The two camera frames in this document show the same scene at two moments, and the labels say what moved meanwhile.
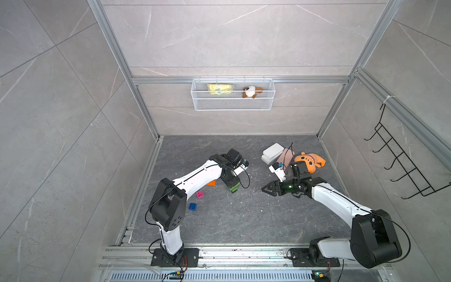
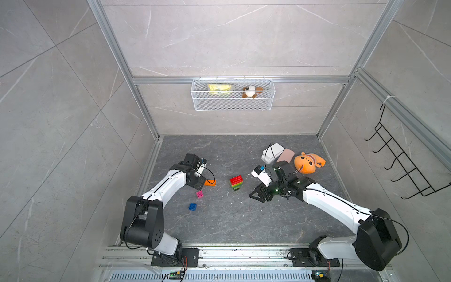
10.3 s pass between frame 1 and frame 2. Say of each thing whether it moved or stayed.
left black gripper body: moved
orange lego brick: stayed
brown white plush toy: stayed
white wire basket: stayed
